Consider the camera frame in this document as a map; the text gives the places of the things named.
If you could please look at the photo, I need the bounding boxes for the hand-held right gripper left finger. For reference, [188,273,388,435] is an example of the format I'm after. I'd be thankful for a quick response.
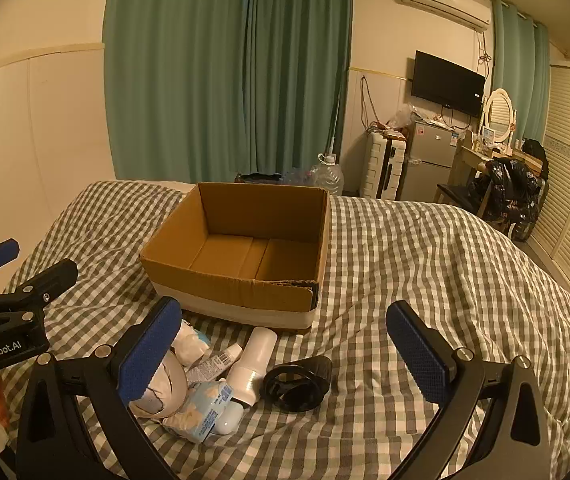
[15,296,183,480]

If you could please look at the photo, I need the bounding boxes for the clear plastic bag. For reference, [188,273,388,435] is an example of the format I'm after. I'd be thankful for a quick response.
[387,107,416,133]

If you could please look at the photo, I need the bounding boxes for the white oval mirror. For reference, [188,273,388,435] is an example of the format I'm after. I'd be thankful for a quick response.
[480,88,516,151]

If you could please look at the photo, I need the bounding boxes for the white cylindrical bottle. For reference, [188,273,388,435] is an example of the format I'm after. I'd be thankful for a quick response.
[226,326,278,406]

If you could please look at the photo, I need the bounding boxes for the white suitcase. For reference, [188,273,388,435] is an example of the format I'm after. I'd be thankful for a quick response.
[362,130,408,198]

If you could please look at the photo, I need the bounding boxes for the white barcode tube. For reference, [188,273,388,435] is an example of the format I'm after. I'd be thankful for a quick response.
[185,344,243,386]

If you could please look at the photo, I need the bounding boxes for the wooden dressing table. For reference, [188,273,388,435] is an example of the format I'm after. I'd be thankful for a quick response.
[448,135,546,211]

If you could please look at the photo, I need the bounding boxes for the black bag on chair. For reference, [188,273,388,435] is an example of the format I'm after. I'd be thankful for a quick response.
[468,156,541,226]

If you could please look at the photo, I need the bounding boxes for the white air conditioner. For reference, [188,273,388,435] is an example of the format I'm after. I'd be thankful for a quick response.
[401,0,493,31]

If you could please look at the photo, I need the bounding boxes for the grey checkered bed sheet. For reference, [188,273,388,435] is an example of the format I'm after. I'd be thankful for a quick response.
[0,180,570,480]

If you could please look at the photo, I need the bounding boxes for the black wall television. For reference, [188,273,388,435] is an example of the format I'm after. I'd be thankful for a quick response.
[410,50,486,117]

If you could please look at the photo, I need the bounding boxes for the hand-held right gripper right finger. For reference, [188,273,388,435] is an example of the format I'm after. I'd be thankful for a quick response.
[386,300,552,480]

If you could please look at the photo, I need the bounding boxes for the clear water jug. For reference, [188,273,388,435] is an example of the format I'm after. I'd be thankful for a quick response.
[310,154,344,196]

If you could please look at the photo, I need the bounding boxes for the wide green curtain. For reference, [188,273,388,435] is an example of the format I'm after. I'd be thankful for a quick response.
[102,0,355,188]

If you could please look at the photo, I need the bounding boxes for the cardboard box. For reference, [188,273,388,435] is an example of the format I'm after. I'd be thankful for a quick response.
[139,181,332,332]

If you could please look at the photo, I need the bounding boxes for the dark stool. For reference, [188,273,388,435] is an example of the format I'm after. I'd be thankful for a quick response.
[435,182,486,211]

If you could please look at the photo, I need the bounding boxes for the narrow green curtain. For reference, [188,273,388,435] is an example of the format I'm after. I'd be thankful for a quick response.
[490,0,551,148]

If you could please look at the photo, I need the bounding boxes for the black round plastic holder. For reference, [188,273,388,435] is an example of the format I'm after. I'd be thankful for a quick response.
[263,354,333,413]

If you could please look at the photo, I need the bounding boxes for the silver small fridge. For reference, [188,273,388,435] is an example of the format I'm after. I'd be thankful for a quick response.
[400,120,458,203]

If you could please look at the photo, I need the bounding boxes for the white grey cloth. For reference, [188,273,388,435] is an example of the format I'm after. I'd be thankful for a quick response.
[130,355,188,418]

